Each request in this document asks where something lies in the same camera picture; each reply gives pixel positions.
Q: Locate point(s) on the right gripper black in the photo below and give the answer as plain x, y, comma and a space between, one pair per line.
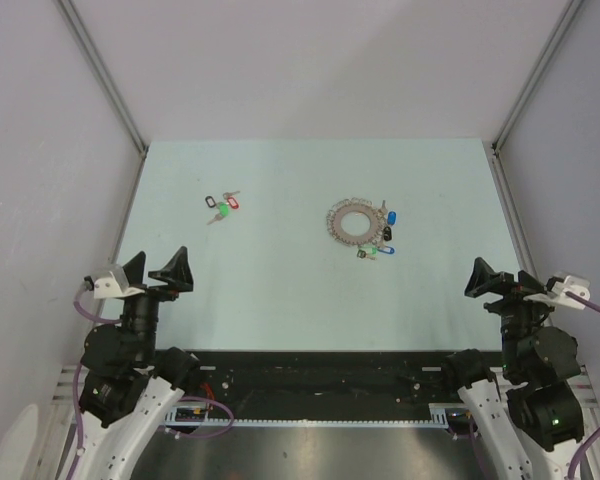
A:
519, 294

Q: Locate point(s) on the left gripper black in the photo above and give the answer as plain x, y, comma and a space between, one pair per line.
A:
177, 274

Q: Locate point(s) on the dark blue tagged key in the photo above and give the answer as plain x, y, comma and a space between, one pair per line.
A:
389, 215

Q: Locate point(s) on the key with green tag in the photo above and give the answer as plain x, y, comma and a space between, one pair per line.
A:
368, 252

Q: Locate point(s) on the metal disc with keyrings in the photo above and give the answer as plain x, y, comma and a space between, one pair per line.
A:
357, 222

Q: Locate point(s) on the key with blue tag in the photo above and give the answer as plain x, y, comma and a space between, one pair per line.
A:
385, 249

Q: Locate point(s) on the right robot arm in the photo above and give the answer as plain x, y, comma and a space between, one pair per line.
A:
528, 416

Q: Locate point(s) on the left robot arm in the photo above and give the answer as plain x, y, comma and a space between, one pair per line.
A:
122, 387

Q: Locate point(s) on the key with light-green tag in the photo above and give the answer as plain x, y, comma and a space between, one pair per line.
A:
223, 210

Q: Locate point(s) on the key with red tag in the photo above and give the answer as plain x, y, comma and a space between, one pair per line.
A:
231, 200

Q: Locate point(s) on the front aluminium crossbar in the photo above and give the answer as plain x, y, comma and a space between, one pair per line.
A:
580, 385

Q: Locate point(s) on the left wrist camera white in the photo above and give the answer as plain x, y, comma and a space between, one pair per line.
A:
111, 283

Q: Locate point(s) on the right aluminium side rail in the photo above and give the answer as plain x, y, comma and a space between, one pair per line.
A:
520, 240

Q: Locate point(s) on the white slotted cable duct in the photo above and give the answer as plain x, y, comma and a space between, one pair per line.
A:
440, 419

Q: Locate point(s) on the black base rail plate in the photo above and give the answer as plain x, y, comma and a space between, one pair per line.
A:
324, 385

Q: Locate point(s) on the left aluminium frame post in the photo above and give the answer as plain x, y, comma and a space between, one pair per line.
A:
100, 71

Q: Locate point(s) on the aluminium frame post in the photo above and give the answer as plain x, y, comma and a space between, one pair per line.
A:
549, 51
100, 71

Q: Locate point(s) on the right aluminium frame post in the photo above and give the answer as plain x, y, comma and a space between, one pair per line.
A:
549, 51

